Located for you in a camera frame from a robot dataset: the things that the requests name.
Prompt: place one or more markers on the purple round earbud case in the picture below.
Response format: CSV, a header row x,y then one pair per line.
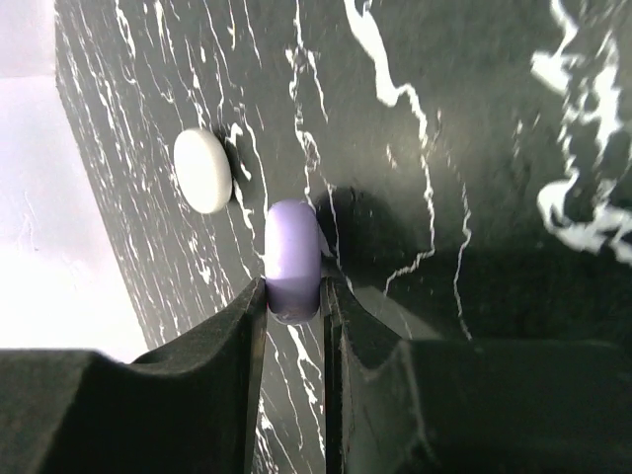
x,y
292,262

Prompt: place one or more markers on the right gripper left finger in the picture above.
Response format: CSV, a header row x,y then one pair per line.
x,y
189,406

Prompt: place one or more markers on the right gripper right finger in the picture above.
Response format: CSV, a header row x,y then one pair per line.
x,y
488,406

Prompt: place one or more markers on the white earbud charging case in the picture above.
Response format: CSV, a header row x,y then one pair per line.
x,y
202,170

